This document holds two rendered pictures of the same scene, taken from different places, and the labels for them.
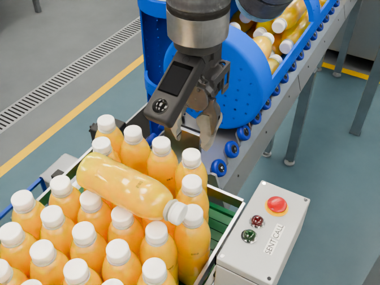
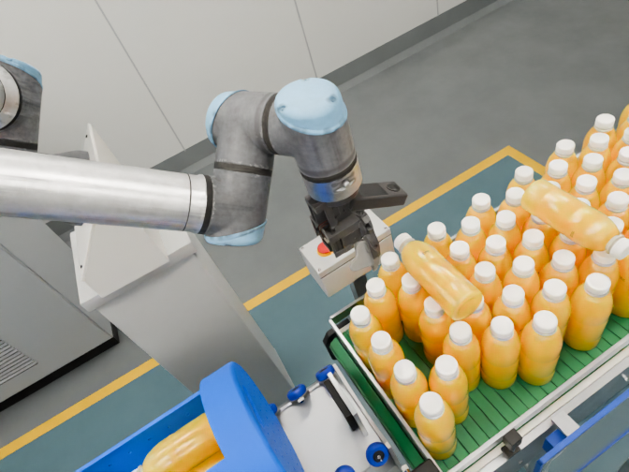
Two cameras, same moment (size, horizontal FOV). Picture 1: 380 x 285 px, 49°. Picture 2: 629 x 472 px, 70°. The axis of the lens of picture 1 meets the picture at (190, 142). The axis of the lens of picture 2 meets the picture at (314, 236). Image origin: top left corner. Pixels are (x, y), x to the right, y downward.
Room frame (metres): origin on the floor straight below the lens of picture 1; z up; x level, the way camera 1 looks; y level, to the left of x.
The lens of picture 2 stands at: (0.97, 0.35, 1.89)
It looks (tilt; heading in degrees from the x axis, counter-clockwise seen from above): 46 degrees down; 227
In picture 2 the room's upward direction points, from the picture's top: 22 degrees counter-clockwise
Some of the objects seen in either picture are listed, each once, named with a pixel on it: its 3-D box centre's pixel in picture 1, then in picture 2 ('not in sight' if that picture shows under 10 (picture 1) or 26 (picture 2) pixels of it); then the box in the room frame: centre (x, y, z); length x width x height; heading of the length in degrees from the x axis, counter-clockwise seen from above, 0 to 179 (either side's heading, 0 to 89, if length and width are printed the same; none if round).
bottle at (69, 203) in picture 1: (70, 217); (500, 353); (0.54, 0.25, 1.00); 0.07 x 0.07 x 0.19
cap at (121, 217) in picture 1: (122, 217); not in sight; (0.46, 0.12, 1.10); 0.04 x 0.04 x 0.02
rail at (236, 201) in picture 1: (167, 172); (378, 389); (0.69, 0.05, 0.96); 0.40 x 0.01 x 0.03; 61
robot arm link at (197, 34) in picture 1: (195, 21); (332, 175); (0.56, -0.01, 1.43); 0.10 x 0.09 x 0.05; 61
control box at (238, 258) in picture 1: (263, 241); (347, 251); (0.44, -0.14, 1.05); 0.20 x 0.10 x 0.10; 151
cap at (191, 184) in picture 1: (191, 185); (375, 287); (0.54, 0.00, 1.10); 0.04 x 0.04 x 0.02
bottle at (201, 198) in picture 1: (191, 216); (383, 313); (0.54, 0.00, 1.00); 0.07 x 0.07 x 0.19
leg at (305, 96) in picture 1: (299, 120); not in sight; (1.64, -0.56, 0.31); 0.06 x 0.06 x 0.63; 61
